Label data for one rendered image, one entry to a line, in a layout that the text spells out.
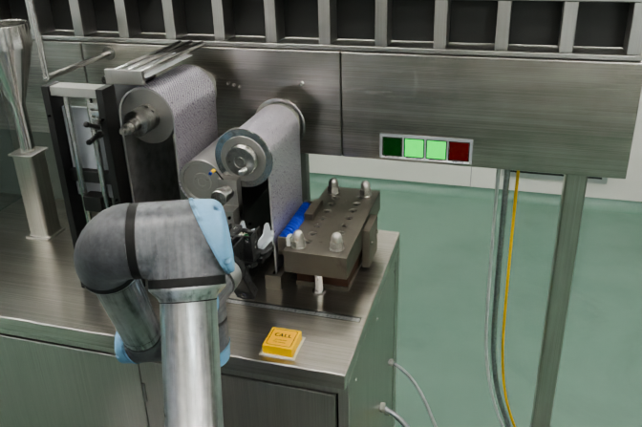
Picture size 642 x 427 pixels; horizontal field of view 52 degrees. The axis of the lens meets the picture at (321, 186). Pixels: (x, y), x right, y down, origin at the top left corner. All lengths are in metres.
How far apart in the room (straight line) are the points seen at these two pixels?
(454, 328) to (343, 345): 1.65
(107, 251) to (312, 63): 0.98
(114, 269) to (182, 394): 0.21
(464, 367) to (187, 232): 2.08
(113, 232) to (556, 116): 1.16
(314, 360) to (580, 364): 1.76
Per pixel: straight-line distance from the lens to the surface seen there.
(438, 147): 1.80
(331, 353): 1.49
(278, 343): 1.48
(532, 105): 1.75
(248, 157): 1.55
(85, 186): 1.69
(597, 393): 2.92
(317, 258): 1.59
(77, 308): 1.76
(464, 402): 2.75
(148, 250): 0.98
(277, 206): 1.65
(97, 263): 1.01
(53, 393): 1.92
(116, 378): 1.76
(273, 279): 1.69
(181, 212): 0.98
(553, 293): 2.17
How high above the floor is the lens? 1.82
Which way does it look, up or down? 24 degrees down
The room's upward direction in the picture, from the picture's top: 2 degrees counter-clockwise
